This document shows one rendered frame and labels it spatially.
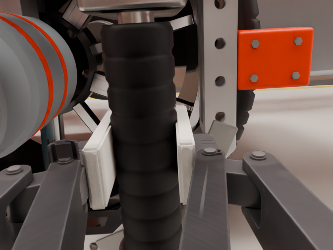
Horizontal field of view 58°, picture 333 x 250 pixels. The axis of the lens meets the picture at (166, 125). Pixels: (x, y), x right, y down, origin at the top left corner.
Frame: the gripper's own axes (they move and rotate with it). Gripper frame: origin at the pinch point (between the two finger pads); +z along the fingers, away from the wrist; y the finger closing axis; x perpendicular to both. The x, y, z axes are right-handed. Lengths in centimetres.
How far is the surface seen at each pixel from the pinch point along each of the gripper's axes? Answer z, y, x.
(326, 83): 413, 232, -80
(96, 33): 74, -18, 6
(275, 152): 185, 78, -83
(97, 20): 79, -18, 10
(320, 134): 217, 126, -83
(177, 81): 421, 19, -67
